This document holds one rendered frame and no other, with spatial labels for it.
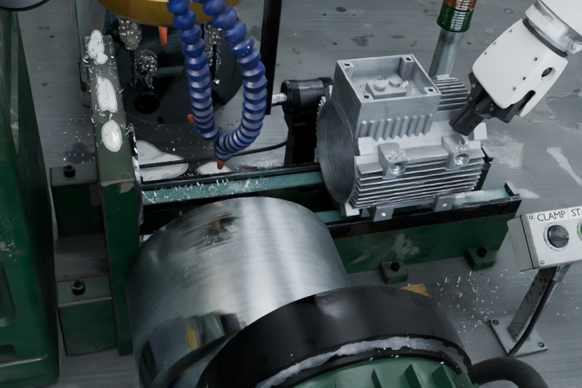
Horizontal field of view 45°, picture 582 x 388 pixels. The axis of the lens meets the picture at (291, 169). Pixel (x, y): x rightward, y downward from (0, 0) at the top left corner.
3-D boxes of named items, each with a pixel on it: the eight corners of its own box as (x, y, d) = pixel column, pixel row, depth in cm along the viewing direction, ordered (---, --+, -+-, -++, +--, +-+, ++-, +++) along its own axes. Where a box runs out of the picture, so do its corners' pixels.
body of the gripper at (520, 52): (588, 63, 92) (526, 125, 97) (547, 22, 99) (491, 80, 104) (555, 42, 88) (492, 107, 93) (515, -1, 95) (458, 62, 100)
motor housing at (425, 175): (346, 240, 106) (369, 145, 93) (307, 157, 119) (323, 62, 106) (464, 221, 112) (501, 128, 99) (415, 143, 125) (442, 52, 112)
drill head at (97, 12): (106, 166, 113) (93, 31, 96) (88, 29, 141) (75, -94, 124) (258, 150, 120) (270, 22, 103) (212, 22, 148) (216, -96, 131)
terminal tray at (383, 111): (353, 145, 98) (362, 104, 94) (328, 99, 106) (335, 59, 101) (430, 135, 102) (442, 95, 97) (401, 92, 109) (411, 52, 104)
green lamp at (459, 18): (445, 32, 132) (451, 11, 129) (432, 16, 136) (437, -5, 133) (474, 30, 133) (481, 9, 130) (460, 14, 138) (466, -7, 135)
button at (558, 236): (545, 250, 91) (552, 248, 89) (539, 228, 91) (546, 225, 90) (565, 248, 92) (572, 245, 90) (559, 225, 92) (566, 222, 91)
